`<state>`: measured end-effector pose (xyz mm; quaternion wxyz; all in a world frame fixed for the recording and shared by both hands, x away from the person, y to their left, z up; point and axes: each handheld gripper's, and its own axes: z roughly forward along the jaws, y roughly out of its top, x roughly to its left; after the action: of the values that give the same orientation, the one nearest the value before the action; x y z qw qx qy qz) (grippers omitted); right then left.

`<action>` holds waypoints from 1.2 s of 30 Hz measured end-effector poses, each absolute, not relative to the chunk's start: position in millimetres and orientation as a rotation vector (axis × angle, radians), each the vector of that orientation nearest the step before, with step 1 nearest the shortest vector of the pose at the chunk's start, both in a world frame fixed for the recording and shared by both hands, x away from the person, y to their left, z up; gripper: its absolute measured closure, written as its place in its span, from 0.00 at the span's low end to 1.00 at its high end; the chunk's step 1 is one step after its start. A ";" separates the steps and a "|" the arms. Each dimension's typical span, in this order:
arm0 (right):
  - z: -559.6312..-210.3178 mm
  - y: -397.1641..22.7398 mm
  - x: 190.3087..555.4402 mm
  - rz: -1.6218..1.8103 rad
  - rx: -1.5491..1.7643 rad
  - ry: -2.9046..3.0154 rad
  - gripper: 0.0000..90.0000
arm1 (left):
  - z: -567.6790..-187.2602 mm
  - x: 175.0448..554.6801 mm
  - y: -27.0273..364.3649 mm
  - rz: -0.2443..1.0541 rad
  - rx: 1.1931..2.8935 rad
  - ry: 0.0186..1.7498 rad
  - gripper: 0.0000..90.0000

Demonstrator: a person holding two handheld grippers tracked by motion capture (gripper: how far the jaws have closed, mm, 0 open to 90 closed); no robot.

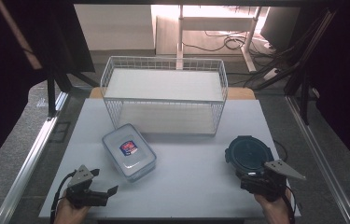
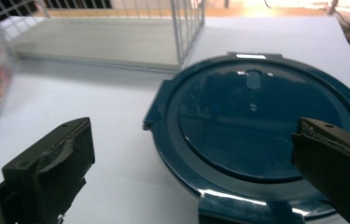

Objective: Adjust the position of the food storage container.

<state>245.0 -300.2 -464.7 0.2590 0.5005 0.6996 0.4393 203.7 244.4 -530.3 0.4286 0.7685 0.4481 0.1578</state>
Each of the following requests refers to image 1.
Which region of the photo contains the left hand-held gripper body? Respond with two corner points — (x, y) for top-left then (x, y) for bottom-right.
(66, 164), (108, 209)

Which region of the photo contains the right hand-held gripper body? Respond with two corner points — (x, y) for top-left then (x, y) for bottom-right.
(253, 159), (307, 202)

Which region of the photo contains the clear rectangular food container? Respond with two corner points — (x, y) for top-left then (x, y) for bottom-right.
(102, 123), (158, 183)

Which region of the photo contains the dark blue round lid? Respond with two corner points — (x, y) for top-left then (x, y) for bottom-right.
(224, 134), (275, 175)

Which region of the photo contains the white wire rack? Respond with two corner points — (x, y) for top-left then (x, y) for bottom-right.
(100, 55), (229, 137)

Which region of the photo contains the person's left hand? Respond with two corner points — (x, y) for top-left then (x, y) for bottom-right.
(53, 190), (91, 224)

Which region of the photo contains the person's right hand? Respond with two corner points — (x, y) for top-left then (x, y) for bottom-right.
(253, 188), (292, 224)

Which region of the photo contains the white table board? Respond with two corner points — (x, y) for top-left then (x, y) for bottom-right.
(38, 98), (301, 218)

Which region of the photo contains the wooden table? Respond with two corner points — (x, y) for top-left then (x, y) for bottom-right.
(88, 87), (257, 101)

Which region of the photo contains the white power strip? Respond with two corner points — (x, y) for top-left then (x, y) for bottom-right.
(261, 66), (280, 82)

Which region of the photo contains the dark curtain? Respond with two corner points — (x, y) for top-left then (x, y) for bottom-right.
(302, 0), (350, 180)
(0, 0), (96, 181)

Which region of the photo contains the left hand-held gripper black cable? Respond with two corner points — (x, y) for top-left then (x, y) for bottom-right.
(49, 170), (77, 224)

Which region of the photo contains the hand-held gripper black cable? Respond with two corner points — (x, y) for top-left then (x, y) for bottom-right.
(281, 185), (298, 224)
(49, 170), (77, 224)

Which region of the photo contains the right hand-held gripper black cable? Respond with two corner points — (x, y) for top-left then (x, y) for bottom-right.
(281, 185), (298, 224)

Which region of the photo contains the aluminium frame rail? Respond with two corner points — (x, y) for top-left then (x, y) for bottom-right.
(0, 91), (69, 224)
(286, 95), (350, 224)

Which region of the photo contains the black frame strut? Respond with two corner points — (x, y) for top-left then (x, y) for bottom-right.
(47, 69), (58, 119)
(299, 69), (311, 126)

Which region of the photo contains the bundle of black cables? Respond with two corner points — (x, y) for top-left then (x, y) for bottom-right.
(242, 46), (302, 91)

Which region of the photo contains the black floor cable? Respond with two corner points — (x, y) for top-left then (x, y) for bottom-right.
(182, 30), (258, 52)

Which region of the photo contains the white desk frame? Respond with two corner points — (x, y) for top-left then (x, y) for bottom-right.
(176, 4), (263, 73)

